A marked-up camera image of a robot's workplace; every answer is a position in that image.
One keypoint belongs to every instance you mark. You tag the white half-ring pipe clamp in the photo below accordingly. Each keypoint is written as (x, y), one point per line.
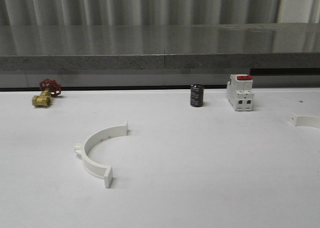
(307, 121)
(98, 170)

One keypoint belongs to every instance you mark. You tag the black cylindrical capacitor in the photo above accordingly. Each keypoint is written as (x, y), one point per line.
(196, 95)

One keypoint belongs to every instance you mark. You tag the grey stone countertop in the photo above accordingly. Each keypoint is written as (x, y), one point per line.
(261, 48)

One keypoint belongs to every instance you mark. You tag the brass valve red handwheel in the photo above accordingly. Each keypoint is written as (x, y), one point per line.
(49, 88)

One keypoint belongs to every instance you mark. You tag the white circuit breaker red switch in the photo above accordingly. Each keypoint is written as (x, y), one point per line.
(239, 92)

